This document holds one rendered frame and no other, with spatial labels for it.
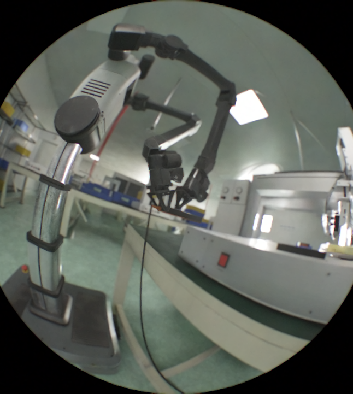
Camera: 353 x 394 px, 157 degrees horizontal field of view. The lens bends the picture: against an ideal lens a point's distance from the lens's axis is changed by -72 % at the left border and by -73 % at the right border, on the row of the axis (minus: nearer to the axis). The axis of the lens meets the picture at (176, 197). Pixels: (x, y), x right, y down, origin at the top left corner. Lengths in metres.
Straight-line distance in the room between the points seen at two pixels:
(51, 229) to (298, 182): 1.02
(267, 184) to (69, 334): 1.17
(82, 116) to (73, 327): 0.80
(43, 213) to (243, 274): 0.55
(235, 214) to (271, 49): 1.92
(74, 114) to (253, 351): 0.66
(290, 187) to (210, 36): 1.80
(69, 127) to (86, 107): 0.08
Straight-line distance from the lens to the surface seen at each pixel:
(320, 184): 0.73
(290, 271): 0.25
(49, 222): 0.48
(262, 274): 0.26
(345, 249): 0.51
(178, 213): 0.49
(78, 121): 0.44
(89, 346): 0.67
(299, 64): 2.14
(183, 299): 0.32
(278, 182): 0.74
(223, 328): 0.27
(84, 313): 0.78
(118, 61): 0.63
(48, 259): 0.52
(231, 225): 0.84
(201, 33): 1.96
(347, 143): 0.77
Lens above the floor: 0.87
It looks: 8 degrees up
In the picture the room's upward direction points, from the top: 17 degrees clockwise
